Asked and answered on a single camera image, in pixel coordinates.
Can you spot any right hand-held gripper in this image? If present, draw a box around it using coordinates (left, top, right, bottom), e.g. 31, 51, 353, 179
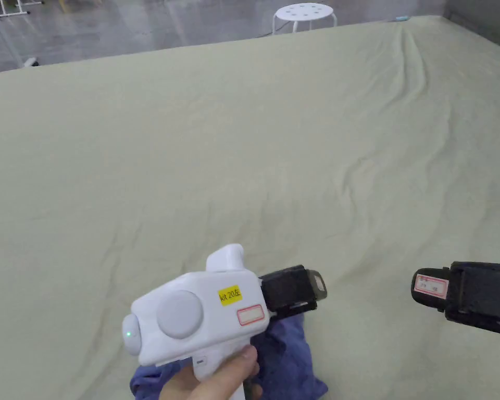
410, 261, 500, 338

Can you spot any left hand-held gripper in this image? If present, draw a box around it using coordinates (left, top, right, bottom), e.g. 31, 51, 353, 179
122, 243, 329, 400

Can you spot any bed with pale green sheet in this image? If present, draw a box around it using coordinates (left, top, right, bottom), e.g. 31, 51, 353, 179
0, 16, 500, 400

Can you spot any dark blue garment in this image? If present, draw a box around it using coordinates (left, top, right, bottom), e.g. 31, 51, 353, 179
129, 310, 330, 400

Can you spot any white metal stand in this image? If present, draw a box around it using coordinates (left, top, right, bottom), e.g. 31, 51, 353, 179
0, 0, 45, 18

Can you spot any white round stool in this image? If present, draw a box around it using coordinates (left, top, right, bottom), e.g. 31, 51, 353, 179
273, 2, 339, 35

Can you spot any person's left hand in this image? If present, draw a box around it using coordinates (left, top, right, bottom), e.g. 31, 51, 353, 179
130, 345, 261, 400

